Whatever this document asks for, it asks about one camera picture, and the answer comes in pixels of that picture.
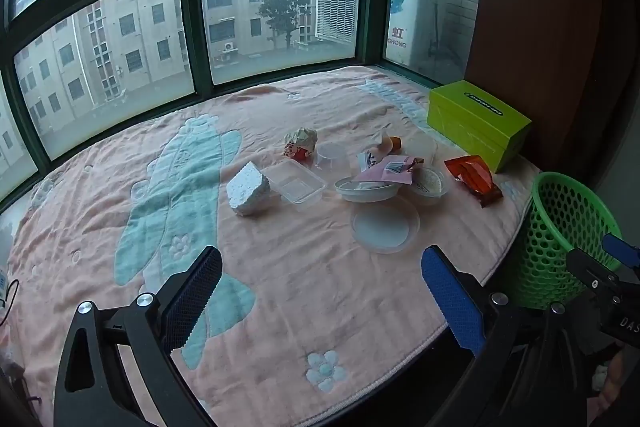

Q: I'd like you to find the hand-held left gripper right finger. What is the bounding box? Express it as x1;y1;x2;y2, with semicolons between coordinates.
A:
421;246;601;427

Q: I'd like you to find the white louvred panel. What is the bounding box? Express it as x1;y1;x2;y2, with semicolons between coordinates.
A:
317;0;361;42

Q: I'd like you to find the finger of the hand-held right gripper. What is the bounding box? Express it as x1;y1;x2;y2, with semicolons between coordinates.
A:
601;233;640;271
566;248;622;292

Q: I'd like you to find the beige apartment building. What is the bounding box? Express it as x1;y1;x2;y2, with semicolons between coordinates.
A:
0;0;321;172

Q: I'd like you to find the clear round plastic container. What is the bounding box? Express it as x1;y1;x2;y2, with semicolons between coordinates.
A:
410;166;451;198

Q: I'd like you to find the clear round plastic lid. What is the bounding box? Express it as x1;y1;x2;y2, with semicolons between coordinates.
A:
350;198;421;254

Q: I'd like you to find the small clear plastic cup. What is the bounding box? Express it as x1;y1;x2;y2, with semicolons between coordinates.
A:
315;142;349;171

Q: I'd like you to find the dark green window frame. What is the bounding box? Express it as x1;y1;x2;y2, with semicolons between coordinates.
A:
0;0;483;212

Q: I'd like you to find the pink printed blanket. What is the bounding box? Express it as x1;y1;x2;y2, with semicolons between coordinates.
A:
7;64;543;427

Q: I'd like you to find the white plastic bowl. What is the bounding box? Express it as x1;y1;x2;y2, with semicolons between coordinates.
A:
334;176;401;204

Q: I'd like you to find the clear rectangular plastic container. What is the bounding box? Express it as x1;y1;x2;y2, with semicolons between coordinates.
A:
261;158;327;206

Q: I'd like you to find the crumpled paper ball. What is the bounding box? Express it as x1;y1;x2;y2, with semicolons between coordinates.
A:
283;128;319;162

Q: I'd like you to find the white printed carton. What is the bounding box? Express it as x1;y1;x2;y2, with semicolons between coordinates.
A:
387;0;416;65

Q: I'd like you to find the white foam block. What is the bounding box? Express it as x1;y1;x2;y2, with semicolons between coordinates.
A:
226;161;273;219

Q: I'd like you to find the pink wrapper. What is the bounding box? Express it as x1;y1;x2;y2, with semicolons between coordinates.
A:
352;155;426;188

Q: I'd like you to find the green cardboard box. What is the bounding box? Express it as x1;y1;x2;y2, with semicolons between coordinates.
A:
427;81;532;174

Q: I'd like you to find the green mesh plastic basket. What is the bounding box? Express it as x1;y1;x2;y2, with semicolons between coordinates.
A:
515;172;626;310

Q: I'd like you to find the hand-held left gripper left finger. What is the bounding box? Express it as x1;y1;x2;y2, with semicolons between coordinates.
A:
52;246;223;427

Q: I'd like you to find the orange snack packet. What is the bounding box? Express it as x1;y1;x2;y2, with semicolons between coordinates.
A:
444;155;503;208

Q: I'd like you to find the brown wooden wardrobe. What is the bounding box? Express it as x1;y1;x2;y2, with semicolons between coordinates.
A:
465;0;640;188

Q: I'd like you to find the orange fruit peel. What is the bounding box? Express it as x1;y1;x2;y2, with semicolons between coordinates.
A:
380;130;403;154

